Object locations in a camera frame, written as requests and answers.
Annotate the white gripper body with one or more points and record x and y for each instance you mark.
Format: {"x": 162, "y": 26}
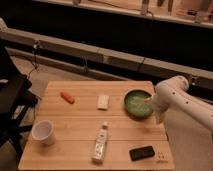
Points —
{"x": 160, "y": 116}

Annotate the green ceramic bowl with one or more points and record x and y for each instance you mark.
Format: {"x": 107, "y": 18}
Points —
{"x": 135, "y": 105}

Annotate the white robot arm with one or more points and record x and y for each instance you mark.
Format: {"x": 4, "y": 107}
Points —
{"x": 173, "y": 92}

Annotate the black smartphone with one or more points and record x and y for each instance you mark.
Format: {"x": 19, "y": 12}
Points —
{"x": 141, "y": 153}

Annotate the white rectangular block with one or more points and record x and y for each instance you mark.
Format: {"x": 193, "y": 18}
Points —
{"x": 103, "y": 102}

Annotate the clear plastic bottle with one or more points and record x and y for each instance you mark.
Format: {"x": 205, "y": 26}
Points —
{"x": 100, "y": 144}

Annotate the orange carrot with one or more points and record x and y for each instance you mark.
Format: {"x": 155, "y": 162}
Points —
{"x": 67, "y": 97}

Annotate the white paper cup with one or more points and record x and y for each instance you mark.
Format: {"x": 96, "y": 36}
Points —
{"x": 43, "y": 131}

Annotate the black chair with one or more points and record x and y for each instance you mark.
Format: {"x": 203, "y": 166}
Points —
{"x": 15, "y": 100}

